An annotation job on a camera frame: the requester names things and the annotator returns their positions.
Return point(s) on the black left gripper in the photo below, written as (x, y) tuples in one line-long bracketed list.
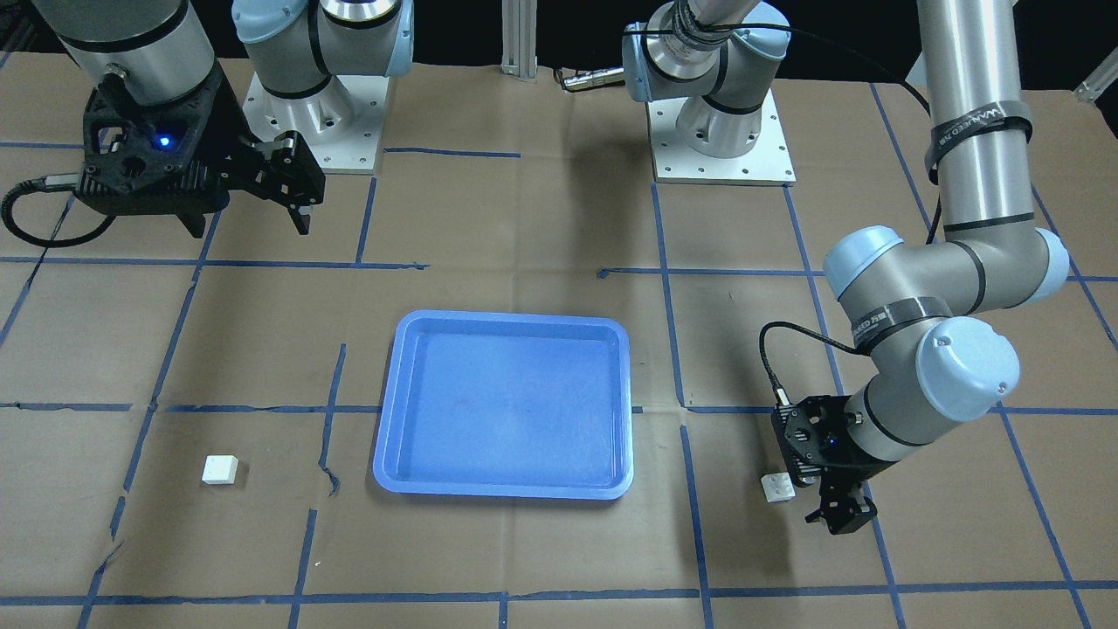
[(856, 460)]

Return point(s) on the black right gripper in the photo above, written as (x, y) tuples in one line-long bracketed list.
[(229, 144)]

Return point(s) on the white block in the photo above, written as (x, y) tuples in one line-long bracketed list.
[(220, 470), (778, 487)]

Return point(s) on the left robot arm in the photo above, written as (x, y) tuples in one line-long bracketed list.
[(912, 308)]

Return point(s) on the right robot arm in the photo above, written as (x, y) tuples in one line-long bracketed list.
[(296, 47)]

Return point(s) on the blue plastic tray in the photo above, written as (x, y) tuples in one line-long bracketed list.
[(507, 405)]

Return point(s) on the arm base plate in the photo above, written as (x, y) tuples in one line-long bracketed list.
[(694, 144), (343, 124)]

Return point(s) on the aluminium profile post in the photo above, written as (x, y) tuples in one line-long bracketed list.
[(518, 28)]

